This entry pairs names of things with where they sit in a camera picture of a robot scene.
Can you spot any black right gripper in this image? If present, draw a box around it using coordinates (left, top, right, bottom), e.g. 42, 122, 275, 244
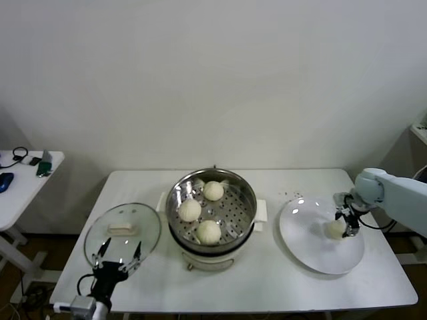
334, 203, 362, 239

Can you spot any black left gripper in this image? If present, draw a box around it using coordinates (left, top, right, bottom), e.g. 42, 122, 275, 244
90, 237, 143, 301

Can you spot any white steamed baozi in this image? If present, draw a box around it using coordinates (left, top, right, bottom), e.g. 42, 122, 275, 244
195, 219, 222, 246
202, 181, 224, 202
326, 220, 346, 240
178, 199, 203, 223

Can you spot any round glass pot lid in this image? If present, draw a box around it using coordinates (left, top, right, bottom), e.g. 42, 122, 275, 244
83, 202, 163, 273

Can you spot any perforated steel steamer basket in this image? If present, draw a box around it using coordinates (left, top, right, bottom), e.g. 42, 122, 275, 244
155, 169, 268, 248

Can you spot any white round plate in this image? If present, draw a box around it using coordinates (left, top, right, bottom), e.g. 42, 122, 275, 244
276, 196, 365, 275

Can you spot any white side table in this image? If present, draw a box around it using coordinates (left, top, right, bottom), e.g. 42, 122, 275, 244
0, 150, 65, 291

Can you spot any green clip tool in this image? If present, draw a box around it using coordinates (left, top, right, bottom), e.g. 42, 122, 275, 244
35, 149, 54, 178

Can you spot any blue computer mouse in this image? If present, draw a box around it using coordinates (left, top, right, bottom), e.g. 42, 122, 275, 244
0, 172, 15, 193

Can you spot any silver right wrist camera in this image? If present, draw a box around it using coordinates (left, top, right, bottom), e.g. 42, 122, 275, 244
333, 192, 353, 207

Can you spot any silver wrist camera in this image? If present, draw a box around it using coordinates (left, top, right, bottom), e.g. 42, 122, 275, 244
333, 192, 353, 207
53, 295, 97, 314

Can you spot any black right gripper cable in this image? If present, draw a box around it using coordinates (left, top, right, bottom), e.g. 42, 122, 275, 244
358, 203, 398, 231

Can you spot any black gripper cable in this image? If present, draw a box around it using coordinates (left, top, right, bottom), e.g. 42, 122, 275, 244
77, 273, 96, 297
358, 203, 398, 231

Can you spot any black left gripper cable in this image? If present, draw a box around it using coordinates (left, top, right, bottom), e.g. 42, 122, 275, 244
77, 273, 96, 297

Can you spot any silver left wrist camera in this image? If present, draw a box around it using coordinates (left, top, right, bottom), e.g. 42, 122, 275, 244
53, 295, 97, 314

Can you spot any black floor cable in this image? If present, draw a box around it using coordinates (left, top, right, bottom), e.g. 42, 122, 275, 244
19, 285, 51, 306

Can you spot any black looped cable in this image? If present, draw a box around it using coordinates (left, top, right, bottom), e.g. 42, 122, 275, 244
0, 147, 29, 169

